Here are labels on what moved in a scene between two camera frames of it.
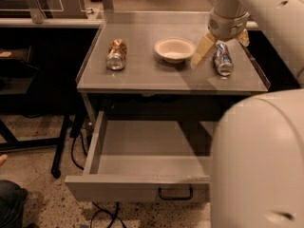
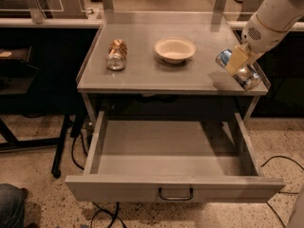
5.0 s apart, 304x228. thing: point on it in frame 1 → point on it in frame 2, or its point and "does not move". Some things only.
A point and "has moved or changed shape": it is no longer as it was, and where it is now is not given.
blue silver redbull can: [222, 59] has moved or changed shape
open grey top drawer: [146, 161] does not move
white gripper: [227, 28] → [261, 38]
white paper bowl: [175, 49] does not move
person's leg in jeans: [12, 199] does not move
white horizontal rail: [69, 23] does not move
